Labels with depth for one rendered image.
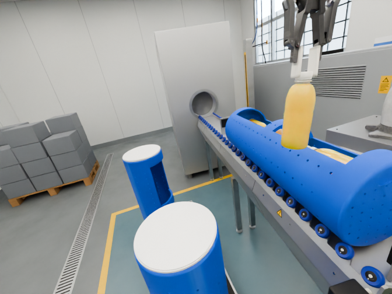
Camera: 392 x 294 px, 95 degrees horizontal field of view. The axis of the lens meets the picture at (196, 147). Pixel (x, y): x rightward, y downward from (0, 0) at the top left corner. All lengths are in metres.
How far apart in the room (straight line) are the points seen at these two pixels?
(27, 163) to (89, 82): 2.45
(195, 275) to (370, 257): 0.51
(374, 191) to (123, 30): 5.28
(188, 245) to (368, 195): 0.49
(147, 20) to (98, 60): 1.53
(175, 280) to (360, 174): 0.55
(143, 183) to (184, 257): 0.83
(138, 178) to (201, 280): 0.86
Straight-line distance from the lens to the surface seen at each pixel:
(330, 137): 1.30
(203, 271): 0.62
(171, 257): 0.60
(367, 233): 0.74
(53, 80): 5.56
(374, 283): 0.70
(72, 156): 3.59
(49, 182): 3.87
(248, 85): 1.88
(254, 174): 1.07
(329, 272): 0.80
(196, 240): 0.62
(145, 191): 1.37
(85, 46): 5.42
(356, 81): 2.40
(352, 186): 0.60
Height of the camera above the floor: 1.50
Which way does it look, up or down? 22 degrees down
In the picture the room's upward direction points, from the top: 10 degrees counter-clockwise
